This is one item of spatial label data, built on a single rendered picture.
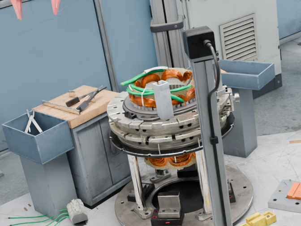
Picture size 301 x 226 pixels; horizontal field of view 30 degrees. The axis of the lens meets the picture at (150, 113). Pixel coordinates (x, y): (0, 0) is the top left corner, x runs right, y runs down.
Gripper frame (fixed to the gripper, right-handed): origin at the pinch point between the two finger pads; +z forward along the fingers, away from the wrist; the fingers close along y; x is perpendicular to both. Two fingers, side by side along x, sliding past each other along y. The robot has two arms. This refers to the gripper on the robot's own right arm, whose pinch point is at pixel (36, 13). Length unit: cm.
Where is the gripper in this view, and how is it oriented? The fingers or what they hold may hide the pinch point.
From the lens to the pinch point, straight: 131.6
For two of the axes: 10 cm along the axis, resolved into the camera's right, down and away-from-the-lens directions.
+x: 1.3, 1.2, 9.8
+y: 9.8, -1.3, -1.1
